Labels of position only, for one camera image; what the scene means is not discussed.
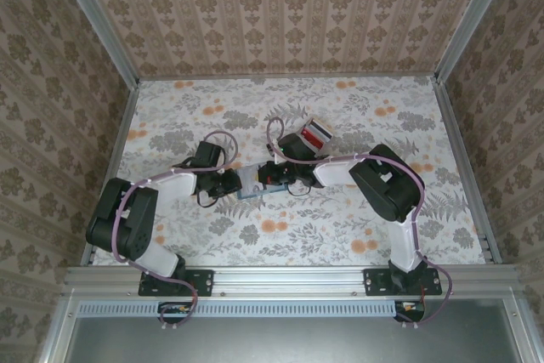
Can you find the teal card holder wallet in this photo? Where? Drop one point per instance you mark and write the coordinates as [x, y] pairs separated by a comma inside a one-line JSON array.
[[255, 195]]

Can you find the white card box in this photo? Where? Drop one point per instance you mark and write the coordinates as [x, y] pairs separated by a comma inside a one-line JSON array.
[[325, 142]]

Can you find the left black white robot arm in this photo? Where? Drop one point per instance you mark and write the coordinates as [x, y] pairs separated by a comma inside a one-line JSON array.
[[123, 218]]

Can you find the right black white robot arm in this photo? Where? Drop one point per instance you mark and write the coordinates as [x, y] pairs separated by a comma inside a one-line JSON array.
[[391, 193]]

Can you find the red credit card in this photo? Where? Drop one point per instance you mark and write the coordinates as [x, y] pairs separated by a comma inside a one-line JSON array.
[[312, 137]]

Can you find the floral table cover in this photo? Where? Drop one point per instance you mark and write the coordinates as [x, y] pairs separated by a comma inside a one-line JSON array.
[[297, 231]]

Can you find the black connector box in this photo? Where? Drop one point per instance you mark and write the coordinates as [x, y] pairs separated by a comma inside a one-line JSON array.
[[174, 314], [410, 314]]

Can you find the grey metal sheet panel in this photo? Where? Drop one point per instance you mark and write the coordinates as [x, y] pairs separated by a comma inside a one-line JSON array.
[[289, 342]]

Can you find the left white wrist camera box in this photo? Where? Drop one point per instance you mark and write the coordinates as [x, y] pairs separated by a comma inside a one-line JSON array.
[[221, 171]]

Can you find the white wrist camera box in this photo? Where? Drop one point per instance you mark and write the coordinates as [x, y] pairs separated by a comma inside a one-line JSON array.
[[221, 171], [272, 148]]

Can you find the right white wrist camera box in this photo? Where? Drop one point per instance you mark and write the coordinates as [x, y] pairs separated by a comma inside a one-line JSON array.
[[272, 148]]

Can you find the thin aluminium edge rail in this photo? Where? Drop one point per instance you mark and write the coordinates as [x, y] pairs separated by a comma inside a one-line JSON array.
[[297, 76]]

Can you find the aluminium side rail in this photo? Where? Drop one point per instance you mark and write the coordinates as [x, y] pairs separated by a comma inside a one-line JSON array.
[[123, 125], [455, 125]]

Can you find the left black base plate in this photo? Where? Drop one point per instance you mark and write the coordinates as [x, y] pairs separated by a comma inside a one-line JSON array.
[[204, 282]]

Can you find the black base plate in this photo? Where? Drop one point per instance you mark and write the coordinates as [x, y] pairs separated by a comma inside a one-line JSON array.
[[204, 282], [374, 282]]

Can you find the aluminium cross rail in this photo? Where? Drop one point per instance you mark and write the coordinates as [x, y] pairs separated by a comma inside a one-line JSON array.
[[289, 280]]

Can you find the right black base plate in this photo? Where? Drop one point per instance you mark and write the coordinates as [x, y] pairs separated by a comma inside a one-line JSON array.
[[374, 282]]

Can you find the aluminium frame post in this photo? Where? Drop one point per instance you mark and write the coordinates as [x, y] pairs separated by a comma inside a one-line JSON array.
[[472, 18], [104, 27]]

